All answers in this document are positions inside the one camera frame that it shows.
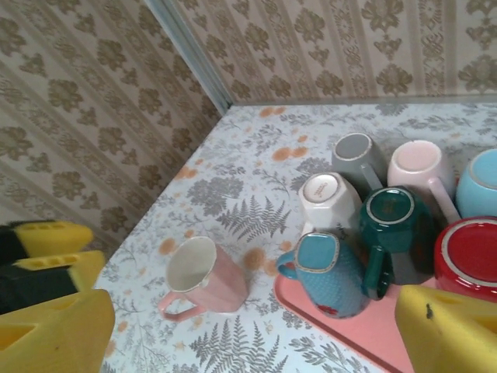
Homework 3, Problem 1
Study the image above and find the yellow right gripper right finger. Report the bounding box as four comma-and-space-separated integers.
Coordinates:
395, 285, 497, 373

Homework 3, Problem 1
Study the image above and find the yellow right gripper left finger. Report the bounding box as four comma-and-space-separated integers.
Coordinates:
0, 289, 116, 373

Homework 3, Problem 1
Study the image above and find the red mug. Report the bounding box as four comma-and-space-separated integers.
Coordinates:
433, 216, 497, 304

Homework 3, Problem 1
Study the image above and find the dark green mug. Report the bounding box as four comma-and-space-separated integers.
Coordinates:
356, 186, 436, 301

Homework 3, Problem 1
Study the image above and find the teal textured flower mug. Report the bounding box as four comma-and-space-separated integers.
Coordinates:
275, 232, 374, 319

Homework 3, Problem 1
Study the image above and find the light blue mug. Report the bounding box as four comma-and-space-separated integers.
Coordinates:
455, 148, 497, 219

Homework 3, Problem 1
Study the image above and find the white faceted mug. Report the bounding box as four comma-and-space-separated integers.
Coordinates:
297, 171, 365, 242

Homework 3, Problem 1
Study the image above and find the pale pink mug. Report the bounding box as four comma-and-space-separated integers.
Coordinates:
387, 140, 462, 223

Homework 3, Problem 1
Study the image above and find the pink faceted mug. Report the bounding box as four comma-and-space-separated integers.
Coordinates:
158, 235, 249, 322

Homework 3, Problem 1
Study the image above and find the pink plastic tray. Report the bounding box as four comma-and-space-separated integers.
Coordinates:
273, 248, 497, 373

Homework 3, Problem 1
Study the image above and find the aluminium corner frame post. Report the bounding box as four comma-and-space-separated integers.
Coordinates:
144, 0, 235, 114

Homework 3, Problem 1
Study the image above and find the aluminium back frame rail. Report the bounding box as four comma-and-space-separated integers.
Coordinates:
228, 92, 497, 106

